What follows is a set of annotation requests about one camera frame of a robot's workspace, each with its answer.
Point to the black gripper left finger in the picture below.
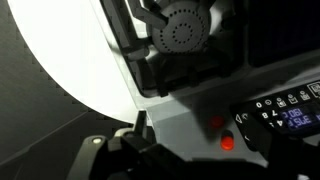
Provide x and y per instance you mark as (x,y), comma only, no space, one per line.
(110,156)

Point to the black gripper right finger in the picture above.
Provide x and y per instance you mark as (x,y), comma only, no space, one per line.
(290,160)

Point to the black control panel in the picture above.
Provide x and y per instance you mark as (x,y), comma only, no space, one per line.
(293,116)

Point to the orange panel button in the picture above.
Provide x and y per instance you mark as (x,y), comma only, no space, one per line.
(227,142)

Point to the black burner grate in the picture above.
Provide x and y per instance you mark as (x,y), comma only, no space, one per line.
(126,33)

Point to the grey dotted burner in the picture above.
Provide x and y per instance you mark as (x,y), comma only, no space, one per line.
(181,28)

